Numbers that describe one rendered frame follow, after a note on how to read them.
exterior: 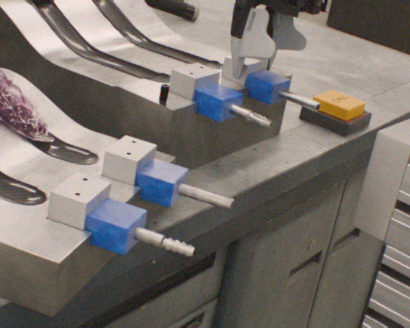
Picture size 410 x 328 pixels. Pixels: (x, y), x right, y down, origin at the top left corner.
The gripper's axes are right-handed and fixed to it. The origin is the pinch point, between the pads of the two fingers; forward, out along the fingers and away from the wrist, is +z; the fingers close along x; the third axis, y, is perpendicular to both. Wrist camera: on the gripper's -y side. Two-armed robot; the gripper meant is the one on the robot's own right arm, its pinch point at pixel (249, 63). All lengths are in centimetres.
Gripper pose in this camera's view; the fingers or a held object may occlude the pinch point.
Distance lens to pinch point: 107.3
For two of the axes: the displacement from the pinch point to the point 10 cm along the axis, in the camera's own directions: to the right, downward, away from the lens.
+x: 6.0, -2.4, 7.7
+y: 7.8, 3.7, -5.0
